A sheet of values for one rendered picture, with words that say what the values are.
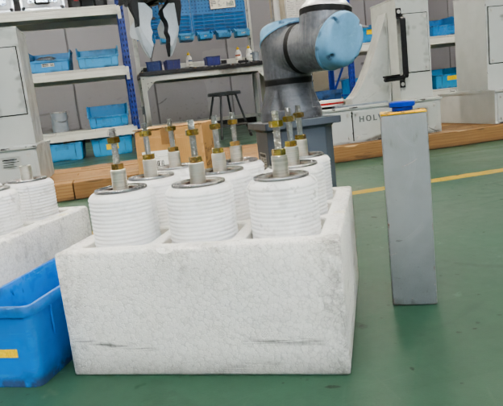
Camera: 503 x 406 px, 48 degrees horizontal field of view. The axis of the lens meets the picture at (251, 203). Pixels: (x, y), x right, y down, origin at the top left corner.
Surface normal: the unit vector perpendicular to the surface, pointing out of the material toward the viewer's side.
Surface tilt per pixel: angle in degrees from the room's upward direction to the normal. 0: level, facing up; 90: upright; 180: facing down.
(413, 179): 90
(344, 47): 98
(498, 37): 90
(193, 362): 90
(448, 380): 0
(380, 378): 0
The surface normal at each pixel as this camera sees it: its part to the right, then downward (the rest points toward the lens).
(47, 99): 0.23, 0.15
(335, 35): 0.60, 0.21
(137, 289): -0.21, 0.20
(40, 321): 0.98, -0.04
